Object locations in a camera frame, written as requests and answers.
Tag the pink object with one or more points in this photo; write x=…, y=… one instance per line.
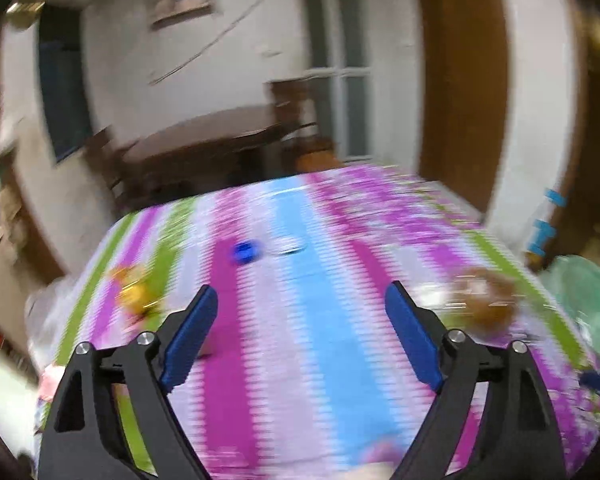
x=51, y=385

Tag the dark window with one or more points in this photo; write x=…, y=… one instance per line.
x=65, y=90

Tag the brown bread in plastic bag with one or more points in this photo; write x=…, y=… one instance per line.
x=490, y=300

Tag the carved wooden chair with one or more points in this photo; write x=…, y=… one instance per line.
x=300, y=110

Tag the plain wooden chair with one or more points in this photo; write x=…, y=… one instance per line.
x=110, y=170

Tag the wooden dining table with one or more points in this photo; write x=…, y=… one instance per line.
x=205, y=140

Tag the white plastic bag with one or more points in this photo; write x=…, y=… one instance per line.
x=45, y=320

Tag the yellow toy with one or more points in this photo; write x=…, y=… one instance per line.
x=135, y=292

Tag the floral striped tablecloth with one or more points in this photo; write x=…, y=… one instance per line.
x=300, y=310

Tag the bin with green liner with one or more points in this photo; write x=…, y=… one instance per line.
x=585, y=305

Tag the wooden door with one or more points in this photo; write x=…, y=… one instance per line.
x=460, y=85

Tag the wooden cabinet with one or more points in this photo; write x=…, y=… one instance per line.
x=10, y=240

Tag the clear plastic wrapper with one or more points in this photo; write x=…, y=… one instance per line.
x=432, y=295

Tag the blue tape piece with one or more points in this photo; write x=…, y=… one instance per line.
x=555, y=197
x=542, y=237

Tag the round brass plate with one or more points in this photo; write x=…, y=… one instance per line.
x=25, y=10

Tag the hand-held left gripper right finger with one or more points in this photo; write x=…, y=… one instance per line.
x=412, y=340

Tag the dark wooden door frame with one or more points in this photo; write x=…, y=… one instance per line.
x=595, y=110

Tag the white double door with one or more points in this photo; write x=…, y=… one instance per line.
x=337, y=60

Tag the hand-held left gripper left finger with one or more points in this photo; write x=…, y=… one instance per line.
x=187, y=340

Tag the small blue object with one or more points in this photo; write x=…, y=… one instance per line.
x=245, y=251

